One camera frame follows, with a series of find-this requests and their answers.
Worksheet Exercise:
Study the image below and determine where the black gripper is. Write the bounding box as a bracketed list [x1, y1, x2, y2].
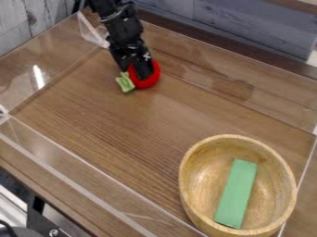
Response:
[107, 34, 154, 80]

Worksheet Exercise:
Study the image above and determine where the red plush strawberry toy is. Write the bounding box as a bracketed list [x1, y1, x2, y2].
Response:
[115, 60, 161, 93]

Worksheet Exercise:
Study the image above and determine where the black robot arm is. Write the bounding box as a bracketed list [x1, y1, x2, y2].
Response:
[87, 0, 154, 81]

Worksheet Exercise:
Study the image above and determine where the clear acrylic barrier panel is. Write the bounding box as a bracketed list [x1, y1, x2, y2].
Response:
[0, 105, 201, 237]

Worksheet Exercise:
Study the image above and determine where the wooden oval bowl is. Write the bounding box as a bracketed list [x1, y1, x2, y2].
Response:
[178, 134, 297, 237]

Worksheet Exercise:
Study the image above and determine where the black table leg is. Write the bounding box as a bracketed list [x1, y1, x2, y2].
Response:
[27, 194, 44, 223]

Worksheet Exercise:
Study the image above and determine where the green rectangular block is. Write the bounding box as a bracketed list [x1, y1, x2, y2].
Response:
[214, 158, 258, 230]

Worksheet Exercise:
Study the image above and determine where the clear acrylic corner bracket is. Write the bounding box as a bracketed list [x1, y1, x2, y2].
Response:
[76, 12, 110, 49]

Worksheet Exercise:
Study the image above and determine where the black cable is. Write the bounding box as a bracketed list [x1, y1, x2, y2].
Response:
[0, 219, 17, 237]

